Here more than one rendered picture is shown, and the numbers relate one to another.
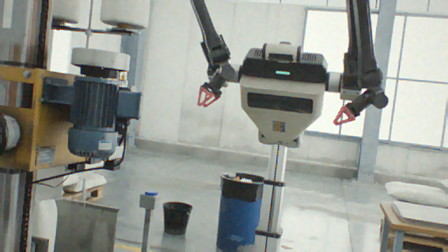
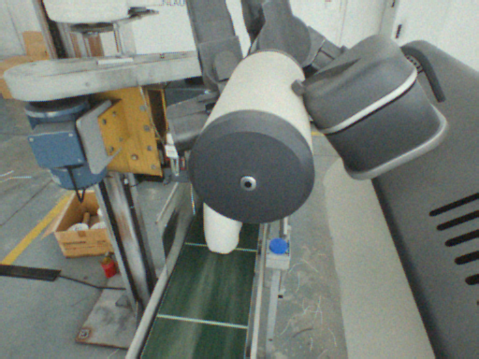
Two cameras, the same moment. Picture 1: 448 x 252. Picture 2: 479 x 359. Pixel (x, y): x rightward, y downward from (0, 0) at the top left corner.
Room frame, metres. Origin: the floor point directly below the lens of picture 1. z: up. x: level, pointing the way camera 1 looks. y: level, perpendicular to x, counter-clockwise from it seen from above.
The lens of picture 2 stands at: (1.79, -0.42, 1.63)
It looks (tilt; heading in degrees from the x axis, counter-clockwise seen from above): 35 degrees down; 84
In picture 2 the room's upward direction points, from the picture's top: straight up
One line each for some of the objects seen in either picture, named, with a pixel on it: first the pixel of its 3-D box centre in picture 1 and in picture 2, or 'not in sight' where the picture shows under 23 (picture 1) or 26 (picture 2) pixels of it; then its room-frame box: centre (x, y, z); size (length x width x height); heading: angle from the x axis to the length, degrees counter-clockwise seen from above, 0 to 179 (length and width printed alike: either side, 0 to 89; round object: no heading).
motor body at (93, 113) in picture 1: (94, 116); (70, 143); (1.39, 0.41, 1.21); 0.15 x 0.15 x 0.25
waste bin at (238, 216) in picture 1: (241, 212); not in sight; (3.93, -0.26, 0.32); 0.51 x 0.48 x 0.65; 166
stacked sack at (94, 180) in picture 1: (77, 182); not in sight; (4.97, 1.60, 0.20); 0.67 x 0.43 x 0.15; 166
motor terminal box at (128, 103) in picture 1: (129, 108); (61, 148); (1.42, 0.31, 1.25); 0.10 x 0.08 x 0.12; 11
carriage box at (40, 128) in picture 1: (35, 115); (121, 118); (1.48, 0.64, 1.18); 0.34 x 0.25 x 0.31; 166
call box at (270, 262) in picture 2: (150, 200); (277, 253); (2.00, 0.30, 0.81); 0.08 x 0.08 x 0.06; 76
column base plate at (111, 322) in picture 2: not in sight; (130, 293); (1.29, 0.71, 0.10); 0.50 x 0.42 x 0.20; 76
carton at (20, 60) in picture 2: not in sight; (22, 76); (-0.96, 4.59, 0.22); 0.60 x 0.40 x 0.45; 88
